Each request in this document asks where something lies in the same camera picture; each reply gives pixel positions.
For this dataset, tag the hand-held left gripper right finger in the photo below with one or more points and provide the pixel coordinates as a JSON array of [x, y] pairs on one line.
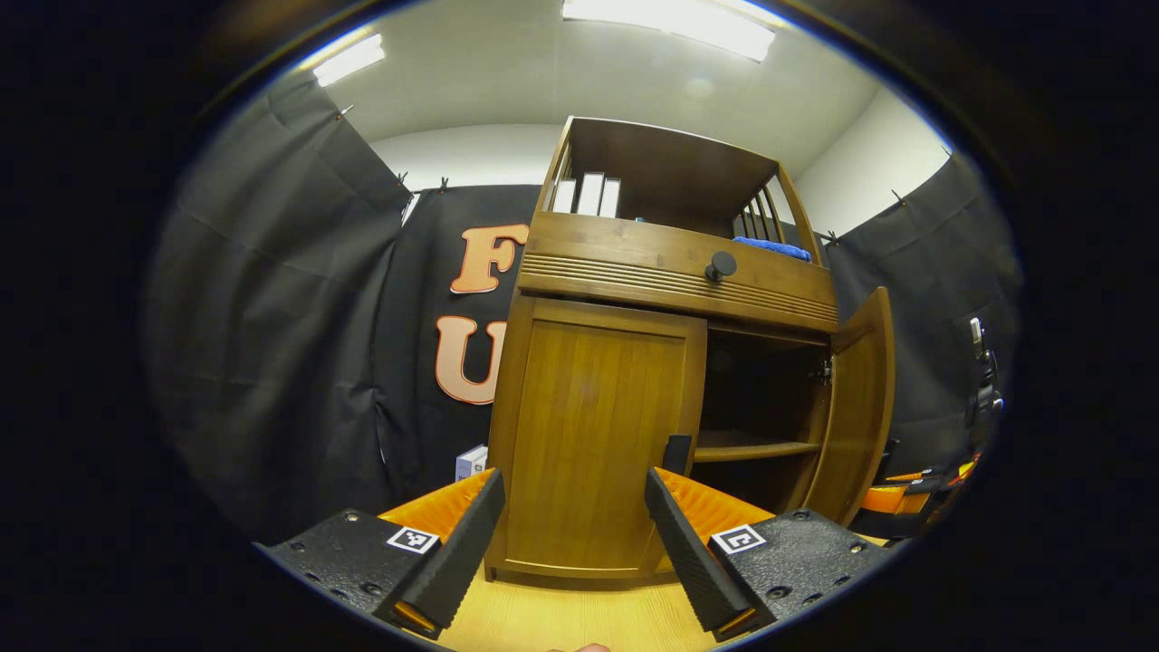
[[688, 561]]

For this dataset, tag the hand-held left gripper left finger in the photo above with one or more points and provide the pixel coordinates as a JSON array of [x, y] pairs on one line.
[[466, 552]]

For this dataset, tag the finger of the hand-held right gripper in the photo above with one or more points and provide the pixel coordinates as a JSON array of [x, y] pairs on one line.
[[924, 474], [892, 500]]

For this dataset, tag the wooden shoe cabinet door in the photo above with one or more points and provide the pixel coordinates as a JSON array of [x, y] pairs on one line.
[[589, 417], [856, 407]]

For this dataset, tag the wooden double-door shoe cabinet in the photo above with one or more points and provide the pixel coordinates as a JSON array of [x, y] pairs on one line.
[[661, 172]]

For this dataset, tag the wooden cabinet inner shelf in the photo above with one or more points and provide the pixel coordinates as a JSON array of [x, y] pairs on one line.
[[742, 446]]

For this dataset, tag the metal door hinge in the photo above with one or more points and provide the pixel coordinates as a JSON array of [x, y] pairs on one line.
[[824, 371]]

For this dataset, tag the wooden cabinet drawer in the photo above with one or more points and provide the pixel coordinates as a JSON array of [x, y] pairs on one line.
[[634, 254]]

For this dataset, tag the small white carton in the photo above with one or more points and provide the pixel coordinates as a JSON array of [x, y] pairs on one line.
[[471, 464]]

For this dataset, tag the blue folded towel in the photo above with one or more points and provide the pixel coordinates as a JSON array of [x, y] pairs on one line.
[[770, 246]]

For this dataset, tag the round black drawer knob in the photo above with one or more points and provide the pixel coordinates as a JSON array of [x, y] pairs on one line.
[[722, 265]]

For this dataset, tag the upright white box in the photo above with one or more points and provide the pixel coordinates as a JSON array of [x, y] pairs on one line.
[[590, 194]]

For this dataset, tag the large ceiling light panel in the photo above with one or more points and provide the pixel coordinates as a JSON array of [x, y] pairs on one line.
[[670, 23]]

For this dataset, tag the ceiling strip light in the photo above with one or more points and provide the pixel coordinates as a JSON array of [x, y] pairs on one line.
[[349, 60]]

